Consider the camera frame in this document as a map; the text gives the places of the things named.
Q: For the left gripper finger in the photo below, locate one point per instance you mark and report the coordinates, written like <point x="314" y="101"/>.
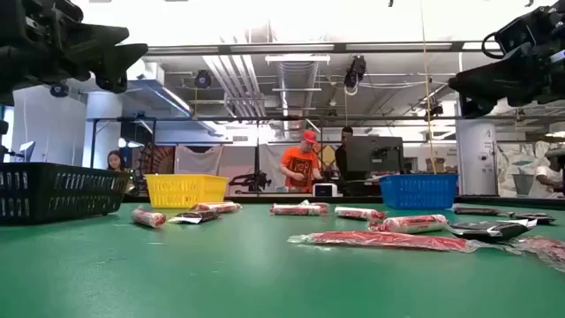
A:
<point x="97" y="39"/>
<point x="119" y="66"/>

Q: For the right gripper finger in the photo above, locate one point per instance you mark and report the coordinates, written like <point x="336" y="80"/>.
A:
<point x="518" y="37"/>
<point x="494" y="84"/>

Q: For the dark brown candy bar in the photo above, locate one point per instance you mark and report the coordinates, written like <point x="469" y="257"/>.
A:
<point x="490" y="230"/>
<point x="479" y="211"/>
<point x="194" y="216"/>
<point x="534" y="217"/>

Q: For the white red candy roll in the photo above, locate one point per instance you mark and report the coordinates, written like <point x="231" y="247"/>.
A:
<point x="410" y="223"/>
<point x="148" y="217"/>
<point x="202" y="206"/>
<point x="223" y="208"/>
<point x="359" y="214"/>
<point x="293" y="209"/>

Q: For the red licorice candy pack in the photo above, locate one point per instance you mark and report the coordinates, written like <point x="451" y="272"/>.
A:
<point x="384" y="240"/>
<point x="323" y="206"/>
<point x="547" y="249"/>

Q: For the black background robot arm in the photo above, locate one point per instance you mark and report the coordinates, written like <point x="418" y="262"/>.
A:
<point x="249" y="181"/>

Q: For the white ceiling air unit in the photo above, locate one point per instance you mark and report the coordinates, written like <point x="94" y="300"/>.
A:
<point x="150" y="70"/>

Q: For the black round ceiling device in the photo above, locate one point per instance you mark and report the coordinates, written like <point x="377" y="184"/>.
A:
<point x="58" y="90"/>
<point x="203" y="79"/>

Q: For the white round column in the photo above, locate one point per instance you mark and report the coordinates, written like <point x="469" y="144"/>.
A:
<point x="476" y="159"/>

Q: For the person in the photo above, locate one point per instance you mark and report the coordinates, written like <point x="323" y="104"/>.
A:
<point x="341" y="154"/>
<point x="300" y="165"/>
<point x="549" y="174"/>
<point x="115" y="160"/>

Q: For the small tilted screen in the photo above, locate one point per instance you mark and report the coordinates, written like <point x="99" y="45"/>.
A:
<point x="27" y="150"/>

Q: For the white hanging cloth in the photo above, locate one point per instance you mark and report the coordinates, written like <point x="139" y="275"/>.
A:
<point x="198" y="159"/>

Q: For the blue plastic basket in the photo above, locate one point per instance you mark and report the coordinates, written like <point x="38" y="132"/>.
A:
<point x="418" y="192"/>

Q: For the black plastic basket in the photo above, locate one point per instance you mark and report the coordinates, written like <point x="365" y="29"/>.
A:
<point x="66" y="190"/>

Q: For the black computer monitor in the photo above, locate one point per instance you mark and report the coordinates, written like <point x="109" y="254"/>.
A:
<point x="375" y="154"/>

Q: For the yellow plastic basket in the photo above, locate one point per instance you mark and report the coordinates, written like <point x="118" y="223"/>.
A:
<point x="185" y="190"/>

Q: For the grey overhead light bar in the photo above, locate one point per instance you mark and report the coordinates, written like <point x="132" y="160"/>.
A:
<point x="309" y="47"/>

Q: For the small white device box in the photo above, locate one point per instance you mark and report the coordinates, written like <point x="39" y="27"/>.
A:
<point x="324" y="190"/>

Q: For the green table mat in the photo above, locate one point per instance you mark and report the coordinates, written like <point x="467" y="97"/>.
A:
<point x="220" y="274"/>

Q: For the red patterned wall tapestry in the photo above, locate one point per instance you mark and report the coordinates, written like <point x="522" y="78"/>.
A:
<point x="152" y="159"/>

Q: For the black background metal frame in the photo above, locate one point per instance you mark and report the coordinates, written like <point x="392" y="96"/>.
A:
<point x="265" y="118"/>

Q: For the silver ventilation duct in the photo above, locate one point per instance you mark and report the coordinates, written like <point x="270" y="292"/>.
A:
<point x="296" y="79"/>

